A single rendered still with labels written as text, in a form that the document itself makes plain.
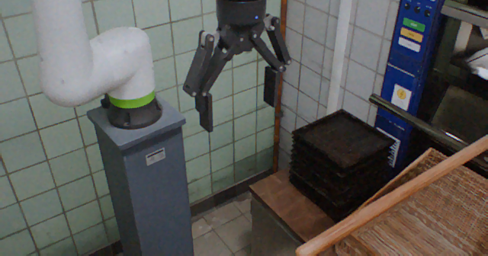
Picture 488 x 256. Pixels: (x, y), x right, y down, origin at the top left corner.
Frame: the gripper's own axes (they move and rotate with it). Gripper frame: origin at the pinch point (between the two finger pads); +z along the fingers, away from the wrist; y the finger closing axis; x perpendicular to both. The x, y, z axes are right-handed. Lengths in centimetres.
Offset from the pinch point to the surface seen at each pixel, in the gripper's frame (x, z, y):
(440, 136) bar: 5, 29, -65
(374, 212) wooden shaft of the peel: 14.5, 27.0, -25.1
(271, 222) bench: -46, 97, -51
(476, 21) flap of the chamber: -6, 5, -87
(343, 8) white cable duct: -67, 22, -103
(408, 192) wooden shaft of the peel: 14.9, 26.8, -35.8
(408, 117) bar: -6, 29, -65
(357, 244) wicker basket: -5, 75, -54
